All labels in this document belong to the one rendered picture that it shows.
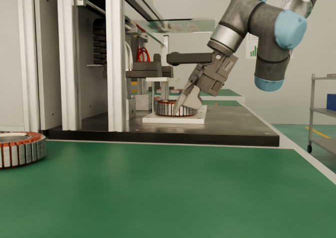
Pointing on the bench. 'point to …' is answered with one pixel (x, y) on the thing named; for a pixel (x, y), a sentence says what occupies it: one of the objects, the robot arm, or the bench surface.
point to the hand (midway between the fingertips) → (174, 110)
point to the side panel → (18, 61)
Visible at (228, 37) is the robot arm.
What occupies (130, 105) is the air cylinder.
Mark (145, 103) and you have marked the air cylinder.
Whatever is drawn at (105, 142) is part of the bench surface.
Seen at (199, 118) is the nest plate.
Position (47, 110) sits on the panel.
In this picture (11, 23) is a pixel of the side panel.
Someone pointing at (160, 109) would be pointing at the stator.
